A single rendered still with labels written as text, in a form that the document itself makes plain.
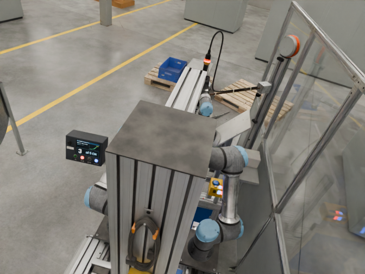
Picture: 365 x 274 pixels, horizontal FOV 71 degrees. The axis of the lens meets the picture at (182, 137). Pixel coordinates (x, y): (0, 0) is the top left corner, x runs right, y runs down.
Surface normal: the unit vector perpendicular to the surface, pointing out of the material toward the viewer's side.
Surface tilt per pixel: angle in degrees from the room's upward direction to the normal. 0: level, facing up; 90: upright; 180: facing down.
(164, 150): 0
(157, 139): 0
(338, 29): 90
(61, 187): 0
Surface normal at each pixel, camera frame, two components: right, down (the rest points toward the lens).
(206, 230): 0.03, -0.74
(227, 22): -0.41, 0.54
